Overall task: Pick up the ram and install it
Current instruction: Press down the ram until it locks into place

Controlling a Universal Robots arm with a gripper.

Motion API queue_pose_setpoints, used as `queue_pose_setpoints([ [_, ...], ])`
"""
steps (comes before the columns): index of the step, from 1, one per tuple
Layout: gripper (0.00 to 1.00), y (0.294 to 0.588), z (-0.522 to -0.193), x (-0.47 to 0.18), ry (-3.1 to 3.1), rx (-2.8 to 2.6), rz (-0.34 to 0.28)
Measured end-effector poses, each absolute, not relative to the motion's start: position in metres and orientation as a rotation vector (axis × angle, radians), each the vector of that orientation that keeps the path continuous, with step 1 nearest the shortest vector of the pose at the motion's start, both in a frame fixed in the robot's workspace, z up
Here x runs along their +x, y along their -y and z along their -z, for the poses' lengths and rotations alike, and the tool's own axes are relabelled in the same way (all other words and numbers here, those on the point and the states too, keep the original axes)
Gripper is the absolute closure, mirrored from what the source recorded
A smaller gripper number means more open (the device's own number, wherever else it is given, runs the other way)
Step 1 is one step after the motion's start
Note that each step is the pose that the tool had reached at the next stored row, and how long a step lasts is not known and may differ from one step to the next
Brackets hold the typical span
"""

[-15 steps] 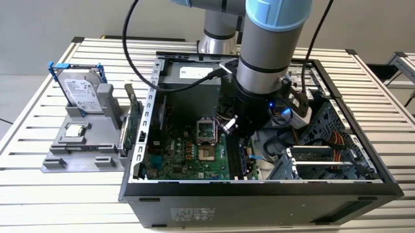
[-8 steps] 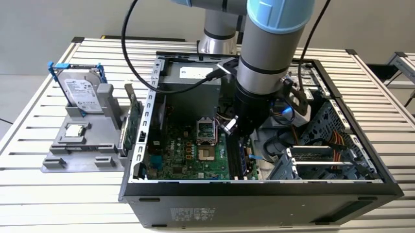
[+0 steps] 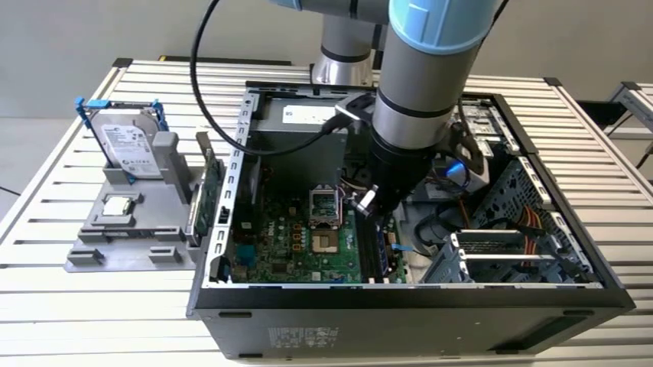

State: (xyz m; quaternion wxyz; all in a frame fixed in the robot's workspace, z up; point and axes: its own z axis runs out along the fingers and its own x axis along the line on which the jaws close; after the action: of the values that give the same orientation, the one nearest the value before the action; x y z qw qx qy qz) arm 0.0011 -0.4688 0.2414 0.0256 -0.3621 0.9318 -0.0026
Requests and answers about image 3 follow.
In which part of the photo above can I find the single orange wire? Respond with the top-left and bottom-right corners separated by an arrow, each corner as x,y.
457,198 -> 474,230

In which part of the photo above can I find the green motherboard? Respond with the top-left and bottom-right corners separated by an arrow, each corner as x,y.
228,193 -> 413,286

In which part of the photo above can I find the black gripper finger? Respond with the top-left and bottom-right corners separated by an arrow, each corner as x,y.
350,185 -> 383,216

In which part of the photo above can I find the CPU socket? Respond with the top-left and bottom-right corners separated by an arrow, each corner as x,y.
311,228 -> 342,256

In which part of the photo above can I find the red orange wire bundle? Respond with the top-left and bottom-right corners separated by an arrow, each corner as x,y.
517,208 -> 545,257

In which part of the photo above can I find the thick black camera cable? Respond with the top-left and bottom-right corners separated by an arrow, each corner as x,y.
188,0 -> 352,157

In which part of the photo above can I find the metal socket cover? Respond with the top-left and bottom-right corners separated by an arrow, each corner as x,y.
308,184 -> 342,227

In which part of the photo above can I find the grey parts rack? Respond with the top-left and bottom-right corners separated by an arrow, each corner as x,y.
61,132 -> 210,275

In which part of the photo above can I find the silver CPU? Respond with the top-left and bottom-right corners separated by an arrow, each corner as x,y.
100,197 -> 135,218

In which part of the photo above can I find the small silver wrist camera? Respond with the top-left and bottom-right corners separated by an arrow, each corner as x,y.
334,93 -> 379,125

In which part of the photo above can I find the green graphics card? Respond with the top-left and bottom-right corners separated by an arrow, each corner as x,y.
184,132 -> 227,249

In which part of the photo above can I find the grey power supply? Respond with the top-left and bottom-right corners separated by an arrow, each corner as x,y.
248,98 -> 377,192

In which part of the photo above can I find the metal disk bay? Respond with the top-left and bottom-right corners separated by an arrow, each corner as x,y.
422,229 -> 562,286

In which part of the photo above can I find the silver camera with black bracket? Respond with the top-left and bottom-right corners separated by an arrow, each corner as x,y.
433,122 -> 491,192

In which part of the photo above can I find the black PC case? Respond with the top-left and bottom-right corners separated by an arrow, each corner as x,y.
184,80 -> 638,362

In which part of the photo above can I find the black looped data wire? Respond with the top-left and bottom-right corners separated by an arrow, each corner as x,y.
413,212 -> 461,257

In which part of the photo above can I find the slatted metal side table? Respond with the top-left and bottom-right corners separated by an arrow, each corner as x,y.
604,80 -> 653,141

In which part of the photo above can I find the hard disk in blue carrier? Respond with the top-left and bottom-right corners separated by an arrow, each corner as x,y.
72,97 -> 171,181

